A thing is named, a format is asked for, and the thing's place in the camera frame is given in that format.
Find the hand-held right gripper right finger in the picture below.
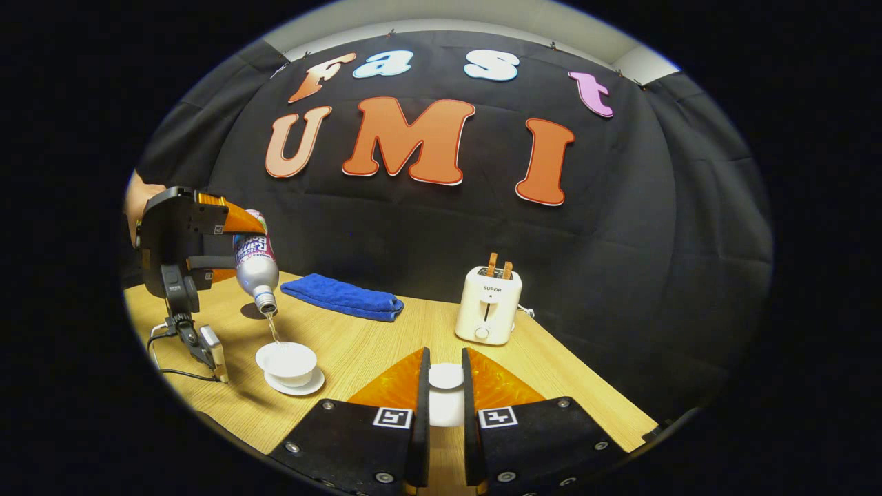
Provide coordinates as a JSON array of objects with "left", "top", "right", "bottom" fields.
[{"left": 462, "top": 346, "right": 628, "bottom": 496}]

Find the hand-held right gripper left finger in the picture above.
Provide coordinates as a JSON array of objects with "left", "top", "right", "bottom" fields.
[{"left": 267, "top": 346, "right": 431, "bottom": 496}]

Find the white teacup lid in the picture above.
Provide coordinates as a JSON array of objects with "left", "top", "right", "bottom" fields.
[{"left": 427, "top": 362, "right": 466, "bottom": 428}]

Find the silver water bottle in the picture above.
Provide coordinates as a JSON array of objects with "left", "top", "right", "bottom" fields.
[{"left": 233, "top": 209, "right": 280, "bottom": 316}]

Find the white teacup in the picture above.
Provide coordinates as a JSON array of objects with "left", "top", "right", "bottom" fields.
[{"left": 256, "top": 341, "right": 318, "bottom": 388}]

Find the white saucer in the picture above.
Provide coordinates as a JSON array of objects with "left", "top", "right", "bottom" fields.
[{"left": 264, "top": 367, "right": 326, "bottom": 397}]

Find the white toaster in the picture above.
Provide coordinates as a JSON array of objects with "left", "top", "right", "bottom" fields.
[{"left": 455, "top": 266, "right": 523, "bottom": 347}]

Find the folded blue towel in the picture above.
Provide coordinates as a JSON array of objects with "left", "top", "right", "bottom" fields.
[{"left": 280, "top": 273, "right": 405, "bottom": 322}]

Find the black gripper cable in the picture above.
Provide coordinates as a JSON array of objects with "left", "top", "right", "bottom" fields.
[{"left": 147, "top": 320, "right": 221, "bottom": 384}]

